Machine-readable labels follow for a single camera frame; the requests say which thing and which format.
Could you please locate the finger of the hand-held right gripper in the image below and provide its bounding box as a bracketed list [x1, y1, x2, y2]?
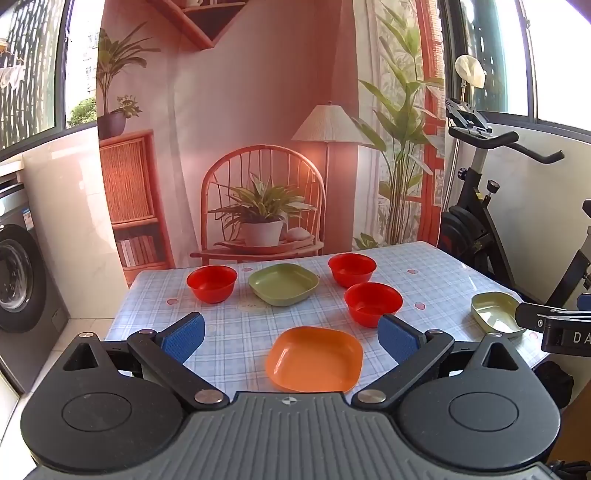
[514, 301, 557, 334]

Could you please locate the green square plate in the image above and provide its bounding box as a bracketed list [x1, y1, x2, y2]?
[248, 263, 320, 306]

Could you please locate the white cloth on pole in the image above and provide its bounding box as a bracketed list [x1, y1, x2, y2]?
[454, 55, 488, 89]

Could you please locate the orange square plate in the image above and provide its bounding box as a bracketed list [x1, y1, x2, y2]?
[265, 326, 363, 394]

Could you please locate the yellow-green square plate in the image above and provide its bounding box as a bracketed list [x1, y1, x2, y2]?
[470, 292, 527, 339]

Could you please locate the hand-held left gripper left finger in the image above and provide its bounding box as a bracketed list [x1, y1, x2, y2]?
[48, 312, 230, 412]

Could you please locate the blue checked tablecloth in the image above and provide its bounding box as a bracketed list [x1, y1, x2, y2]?
[105, 241, 555, 398]

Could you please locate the red bowl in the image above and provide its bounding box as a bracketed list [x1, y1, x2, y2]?
[344, 282, 404, 328]
[187, 265, 238, 304]
[328, 253, 378, 289]

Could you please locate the black exercise bike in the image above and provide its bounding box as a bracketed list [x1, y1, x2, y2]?
[438, 98, 591, 319]

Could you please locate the grey washing machine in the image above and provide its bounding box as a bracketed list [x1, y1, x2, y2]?
[0, 180, 71, 394]

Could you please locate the printed room backdrop cloth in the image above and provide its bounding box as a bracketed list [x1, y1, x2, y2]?
[96, 0, 448, 271]

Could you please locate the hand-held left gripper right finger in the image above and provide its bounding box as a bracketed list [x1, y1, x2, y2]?
[352, 314, 532, 412]

